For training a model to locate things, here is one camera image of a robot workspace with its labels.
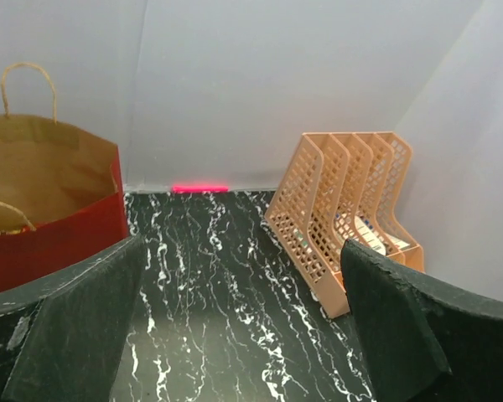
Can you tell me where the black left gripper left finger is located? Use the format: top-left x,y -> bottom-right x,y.
0,235 -> 146,401

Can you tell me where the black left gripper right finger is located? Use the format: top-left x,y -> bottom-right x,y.
340,240 -> 503,401

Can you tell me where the red brown paper bag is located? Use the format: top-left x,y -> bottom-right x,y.
0,77 -> 128,292

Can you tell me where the peach plastic file organizer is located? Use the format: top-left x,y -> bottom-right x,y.
265,131 -> 424,318

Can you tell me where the pink tape strip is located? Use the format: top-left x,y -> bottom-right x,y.
172,184 -> 229,193

